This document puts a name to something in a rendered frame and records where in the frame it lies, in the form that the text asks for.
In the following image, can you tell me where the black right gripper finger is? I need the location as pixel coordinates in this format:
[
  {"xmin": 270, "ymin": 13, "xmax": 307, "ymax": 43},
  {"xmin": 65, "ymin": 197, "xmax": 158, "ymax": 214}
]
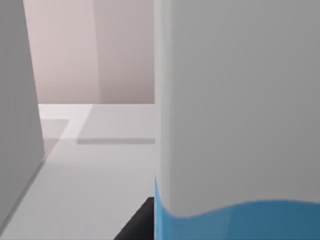
[{"xmin": 114, "ymin": 196, "xmax": 155, "ymax": 240}]

